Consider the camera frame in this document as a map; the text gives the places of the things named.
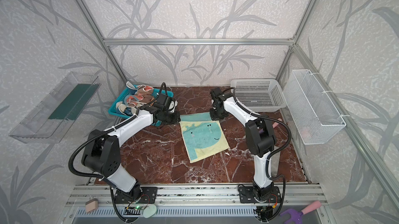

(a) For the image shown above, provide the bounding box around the teal plastic basket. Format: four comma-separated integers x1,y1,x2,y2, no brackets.
108,88,174,126

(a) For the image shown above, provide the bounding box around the yellow teal whale towel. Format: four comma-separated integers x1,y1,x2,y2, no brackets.
180,113,229,163

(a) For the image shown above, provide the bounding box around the white wire mesh basket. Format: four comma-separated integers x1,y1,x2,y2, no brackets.
283,69,346,145

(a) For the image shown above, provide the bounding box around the clear acrylic wall shelf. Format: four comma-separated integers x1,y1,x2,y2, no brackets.
9,72,101,144

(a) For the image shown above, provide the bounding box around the pale green oval pad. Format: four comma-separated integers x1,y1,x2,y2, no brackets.
142,204,157,218

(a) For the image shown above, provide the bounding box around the white plastic basket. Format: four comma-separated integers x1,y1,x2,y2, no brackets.
231,79,287,113

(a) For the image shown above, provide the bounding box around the pile of coloured towels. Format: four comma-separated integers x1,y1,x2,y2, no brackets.
118,81,154,116

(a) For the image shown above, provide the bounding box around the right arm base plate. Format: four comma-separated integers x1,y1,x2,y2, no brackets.
238,183,282,204

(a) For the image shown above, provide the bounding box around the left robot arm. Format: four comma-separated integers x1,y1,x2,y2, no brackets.
68,82,180,197

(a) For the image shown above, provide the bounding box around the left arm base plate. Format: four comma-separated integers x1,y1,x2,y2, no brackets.
114,187,158,204

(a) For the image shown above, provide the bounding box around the brown sponge block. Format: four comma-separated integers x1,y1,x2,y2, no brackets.
85,199,99,214

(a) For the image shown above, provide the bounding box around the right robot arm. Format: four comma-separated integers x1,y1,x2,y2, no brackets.
210,88,292,199

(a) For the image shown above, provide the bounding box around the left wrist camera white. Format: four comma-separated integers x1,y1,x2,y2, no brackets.
168,99,178,113

